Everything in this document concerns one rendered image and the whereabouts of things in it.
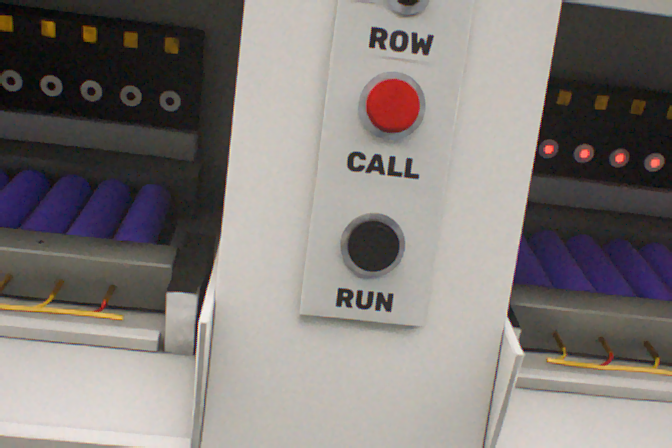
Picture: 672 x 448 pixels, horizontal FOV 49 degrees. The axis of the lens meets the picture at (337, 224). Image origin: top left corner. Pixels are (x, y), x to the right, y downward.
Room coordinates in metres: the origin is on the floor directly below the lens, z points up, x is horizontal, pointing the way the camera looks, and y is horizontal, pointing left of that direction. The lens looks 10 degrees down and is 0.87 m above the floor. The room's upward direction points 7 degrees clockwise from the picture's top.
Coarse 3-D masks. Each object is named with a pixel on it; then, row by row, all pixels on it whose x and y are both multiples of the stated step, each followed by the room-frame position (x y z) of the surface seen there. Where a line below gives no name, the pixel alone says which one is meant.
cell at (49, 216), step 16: (64, 176) 0.36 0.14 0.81; (80, 176) 0.37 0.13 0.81; (48, 192) 0.35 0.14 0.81; (64, 192) 0.35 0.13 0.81; (80, 192) 0.35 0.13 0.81; (48, 208) 0.33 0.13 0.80; (64, 208) 0.33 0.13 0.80; (80, 208) 0.35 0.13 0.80; (32, 224) 0.31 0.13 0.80; (48, 224) 0.31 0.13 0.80; (64, 224) 0.33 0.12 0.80
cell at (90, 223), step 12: (108, 180) 0.37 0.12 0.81; (96, 192) 0.35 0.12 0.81; (108, 192) 0.35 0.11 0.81; (120, 192) 0.36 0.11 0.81; (96, 204) 0.34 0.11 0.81; (108, 204) 0.34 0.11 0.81; (120, 204) 0.35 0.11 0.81; (84, 216) 0.32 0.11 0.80; (96, 216) 0.33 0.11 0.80; (108, 216) 0.33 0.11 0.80; (120, 216) 0.35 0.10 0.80; (72, 228) 0.31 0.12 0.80; (84, 228) 0.31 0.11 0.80; (96, 228) 0.32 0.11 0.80; (108, 228) 0.33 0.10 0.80
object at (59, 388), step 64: (0, 128) 0.39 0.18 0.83; (64, 128) 0.39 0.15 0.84; (128, 128) 0.39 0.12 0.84; (192, 256) 0.29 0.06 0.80; (64, 320) 0.28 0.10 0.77; (128, 320) 0.28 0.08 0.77; (192, 320) 0.26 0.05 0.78; (0, 384) 0.24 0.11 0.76; (64, 384) 0.24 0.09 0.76; (128, 384) 0.25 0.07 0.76; (192, 384) 0.25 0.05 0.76
